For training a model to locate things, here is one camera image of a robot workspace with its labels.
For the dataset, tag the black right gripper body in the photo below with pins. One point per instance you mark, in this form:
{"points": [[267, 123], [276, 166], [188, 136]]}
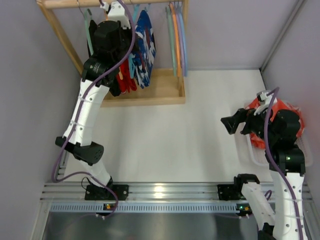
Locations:
{"points": [[243, 118]]}

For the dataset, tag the empty orange hanger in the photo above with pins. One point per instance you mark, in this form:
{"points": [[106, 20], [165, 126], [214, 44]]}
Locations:
{"points": [[178, 66]]}

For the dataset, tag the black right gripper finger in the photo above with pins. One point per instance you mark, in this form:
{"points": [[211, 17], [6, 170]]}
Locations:
{"points": [[235, 119], [232, 128]]}

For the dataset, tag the orange white patterned garment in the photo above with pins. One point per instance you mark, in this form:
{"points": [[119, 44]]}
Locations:
{"points": [[280, 105]]}

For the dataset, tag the black trousers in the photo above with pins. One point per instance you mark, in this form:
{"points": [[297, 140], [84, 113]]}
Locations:
{"points": [[102, 55]]}

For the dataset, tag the aluminium mounting rail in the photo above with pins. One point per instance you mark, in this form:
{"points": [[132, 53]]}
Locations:
{"points": [[138, 191]]}

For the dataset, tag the grey slotted cable duct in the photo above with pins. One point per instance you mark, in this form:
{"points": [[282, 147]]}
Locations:
{"points": [[144, 207]]}

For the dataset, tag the orange hanger with red trousers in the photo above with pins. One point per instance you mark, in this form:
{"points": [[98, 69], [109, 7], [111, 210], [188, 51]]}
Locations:
{"points": [[120, 76]]}

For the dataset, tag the empty green hanger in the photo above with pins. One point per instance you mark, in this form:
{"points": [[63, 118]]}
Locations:
{"points": [[171, 39]]}

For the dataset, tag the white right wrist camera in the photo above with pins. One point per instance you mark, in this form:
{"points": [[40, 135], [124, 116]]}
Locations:
{"points": [[265, 100]]}

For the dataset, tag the wooden clothes rack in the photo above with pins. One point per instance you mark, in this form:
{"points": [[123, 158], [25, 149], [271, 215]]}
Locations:
{"points": [[165, 88]]}

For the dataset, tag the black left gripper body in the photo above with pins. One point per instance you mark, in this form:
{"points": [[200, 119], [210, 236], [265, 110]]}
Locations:
{"points": [[92, 31]]}

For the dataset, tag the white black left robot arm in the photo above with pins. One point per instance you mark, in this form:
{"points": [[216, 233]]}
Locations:
{"points": [[77, 139]]}

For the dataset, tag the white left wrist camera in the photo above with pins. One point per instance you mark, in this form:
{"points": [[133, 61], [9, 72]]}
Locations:
{"points": [[116, 13]]}

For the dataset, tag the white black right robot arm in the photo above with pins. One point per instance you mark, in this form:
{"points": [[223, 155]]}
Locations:
{"points": [[287, 169]]}

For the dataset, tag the green hanger with black trousers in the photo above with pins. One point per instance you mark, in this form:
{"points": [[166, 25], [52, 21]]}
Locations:
{"points": [[87, 18]]}

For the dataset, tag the white plastic basket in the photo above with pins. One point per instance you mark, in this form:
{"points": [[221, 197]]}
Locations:
{"points": [[257, 155]]}

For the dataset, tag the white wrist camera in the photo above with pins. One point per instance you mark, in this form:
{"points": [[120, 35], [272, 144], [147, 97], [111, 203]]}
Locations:
{"points": [[116, 13], [265, 100]]}

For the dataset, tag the red trousers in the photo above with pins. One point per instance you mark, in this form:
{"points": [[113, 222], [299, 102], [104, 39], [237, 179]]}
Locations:
{"points": [[127, 82]]}

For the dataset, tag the blue white patterned trousers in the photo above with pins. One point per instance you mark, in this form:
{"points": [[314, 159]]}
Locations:
{"points": [[143, 59]]}

